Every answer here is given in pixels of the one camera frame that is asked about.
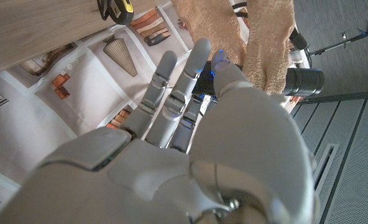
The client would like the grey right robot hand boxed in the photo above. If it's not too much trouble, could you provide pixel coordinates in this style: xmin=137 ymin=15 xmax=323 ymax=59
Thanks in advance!
xmin=0 ymin=37 xmax=320 ymax=224

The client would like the black tripod stand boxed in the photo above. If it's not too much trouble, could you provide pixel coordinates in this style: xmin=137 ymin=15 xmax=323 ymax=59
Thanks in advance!
xmin=308 ymin=18 xmax=368 ymax=57

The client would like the printed bookshelf backdrop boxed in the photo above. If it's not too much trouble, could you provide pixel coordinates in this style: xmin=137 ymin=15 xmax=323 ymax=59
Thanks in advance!
xmin=0 ymin=0 xmax=309 ymax=194

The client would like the yellow measuring tape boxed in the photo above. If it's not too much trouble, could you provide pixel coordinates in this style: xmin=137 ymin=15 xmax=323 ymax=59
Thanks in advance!
xmin=96 ymin=0 xmax=135 ymax=26

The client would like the beige stocking cloth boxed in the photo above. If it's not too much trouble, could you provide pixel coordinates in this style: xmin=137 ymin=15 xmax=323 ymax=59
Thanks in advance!
xmin=170 ymin=0 xmax=297 ymax=96

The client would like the black flashlight with lanyard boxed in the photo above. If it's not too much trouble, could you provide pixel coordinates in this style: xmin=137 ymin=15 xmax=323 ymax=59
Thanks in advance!
xmin=191 ymin=27 xmax=326 ymax=98

